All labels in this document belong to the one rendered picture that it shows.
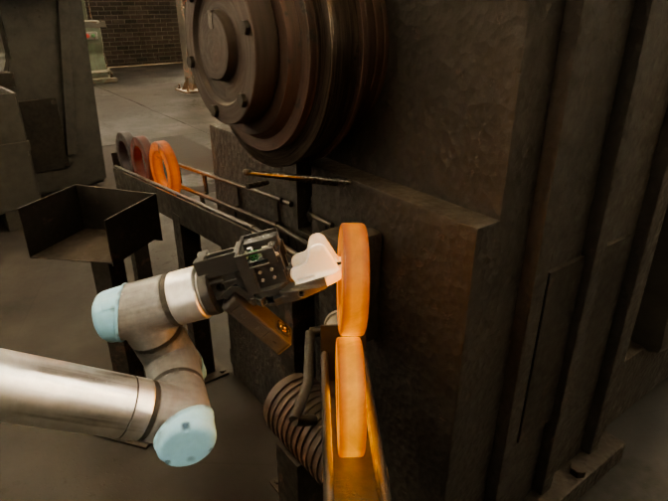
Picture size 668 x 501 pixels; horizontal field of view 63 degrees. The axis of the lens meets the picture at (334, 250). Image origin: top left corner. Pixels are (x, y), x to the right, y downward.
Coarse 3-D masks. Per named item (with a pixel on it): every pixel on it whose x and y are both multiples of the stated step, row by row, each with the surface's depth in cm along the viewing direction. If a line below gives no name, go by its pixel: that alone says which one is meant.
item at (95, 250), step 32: (64, 192) 148; (96, 192) 151; (128, 192) 147; (32, 224) 140; (64, 224) 150; (96, 224) 156; (128, 224) 136; (32, 256) 140; (64, 256) 139; (96, 256) 137; (96, 288) 148; (128, 352) 156
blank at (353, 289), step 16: (352, 224) 73; (352, 240) 69; (368, 240) 70; (352, 256) 68; (368, 256) 68; (352, 272) 67; (368, 272) 67; (352, 288) 67; (368, 288) 67; (352, 304) 68; (368, 304) 68; (352, 320) 69
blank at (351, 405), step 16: (336, 352) 73; (352, 352) 68; (336, 368) 74; (352, 368) 67; (336, 384) 76; (352, 384) 66; (336, 400) 76; (352, 400) 65; (336, 416) 77; (352, 416) 65; (352, 432) 65; (352, 448) 67
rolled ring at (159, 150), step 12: (156, 144) 171; (168, 144) 170; (156, 156) 177; (168, 156) 167; (156, 168) 180; (168, 168) 167; (156, 180) 180; (168, 180) 170; (180, 180) 170; (168, 192) 173
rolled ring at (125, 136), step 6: (120, 132) 198; (126, 132) 199; (120, 138) 200; (126, 138) 196; (120, 144) 205; (126, 144) 196; (120, 150) 207; (126, 150) 208; (120, 156) 207; (126, 156) 209; (120, 162) 208; (126, 162) 208; (126, 168) 207; (132, 168) 197
